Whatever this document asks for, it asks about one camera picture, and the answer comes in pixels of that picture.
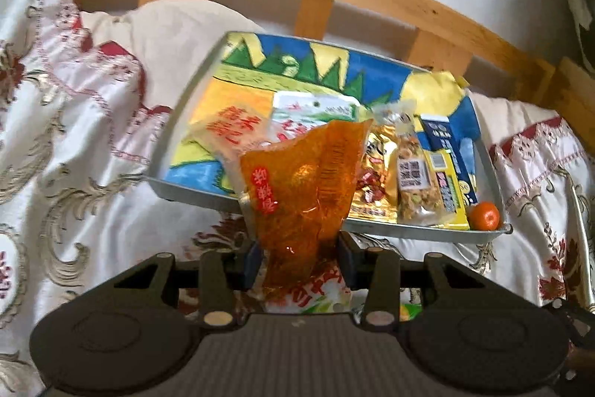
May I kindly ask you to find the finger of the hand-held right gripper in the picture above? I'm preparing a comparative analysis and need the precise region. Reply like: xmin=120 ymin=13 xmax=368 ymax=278
xmin=543 ymin=298 xmax=595 ymax=346

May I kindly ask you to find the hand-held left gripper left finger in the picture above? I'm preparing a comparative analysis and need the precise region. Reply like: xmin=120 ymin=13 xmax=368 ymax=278
xmin=93 ymin=240 xmax=266 ymax=329

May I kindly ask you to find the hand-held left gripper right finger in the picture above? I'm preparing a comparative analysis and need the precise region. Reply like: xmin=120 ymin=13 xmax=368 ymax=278
xmin=338 ymin=233 xmax=503 ymax=329

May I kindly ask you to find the gold red snack packet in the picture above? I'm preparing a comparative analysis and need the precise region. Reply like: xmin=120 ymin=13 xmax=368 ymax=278
xmin=346 ymin=129 xmax=403 ymax=225

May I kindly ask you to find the translucent orange snack packet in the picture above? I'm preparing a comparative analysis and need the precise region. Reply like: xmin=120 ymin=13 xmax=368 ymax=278
xmin=239 ymin=118 xmax=375 ymax=300

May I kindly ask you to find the grey metal tray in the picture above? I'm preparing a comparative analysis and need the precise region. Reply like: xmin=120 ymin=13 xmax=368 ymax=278
xmin=142 ymin=31 xmax=512 ymax=244

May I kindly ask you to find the clear mixed nut packet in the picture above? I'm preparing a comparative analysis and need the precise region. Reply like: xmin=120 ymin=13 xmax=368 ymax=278
xmin=372 ymin=102 xmax=444 ymax=225

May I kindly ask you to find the yellow snack packet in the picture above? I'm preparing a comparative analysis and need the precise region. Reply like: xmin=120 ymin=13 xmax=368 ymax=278
xmin=425 ymin=148 xmax=470 ymax=230

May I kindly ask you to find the tangerine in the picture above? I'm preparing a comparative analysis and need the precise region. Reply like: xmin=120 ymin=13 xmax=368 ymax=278
xmin=467 ymin=202 xmax=500 ymax=231

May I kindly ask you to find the clear peanut packet red print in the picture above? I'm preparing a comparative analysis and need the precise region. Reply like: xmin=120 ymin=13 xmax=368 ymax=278
xmin=190 ymin=103 xmax=280 ymax=175

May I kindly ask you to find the white pickled vegetable packet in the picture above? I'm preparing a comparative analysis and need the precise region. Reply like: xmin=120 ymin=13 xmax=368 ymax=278
xmin=270 ymin=92 xmax=358 ymax=147

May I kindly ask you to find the blue calcium box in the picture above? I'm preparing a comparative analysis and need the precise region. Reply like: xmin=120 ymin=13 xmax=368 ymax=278
xmin=418 ymin=114 xmax=479 ymax=206

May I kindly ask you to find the dinosaur drawing paper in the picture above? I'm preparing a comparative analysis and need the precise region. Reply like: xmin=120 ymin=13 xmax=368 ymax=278
xmin=167 ymin=32 xmax=482 ymax=202

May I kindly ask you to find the floral satin blanket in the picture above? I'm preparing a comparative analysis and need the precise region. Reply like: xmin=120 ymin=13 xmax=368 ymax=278
xmin=0 ymin=0 xmax=595 ymax=397

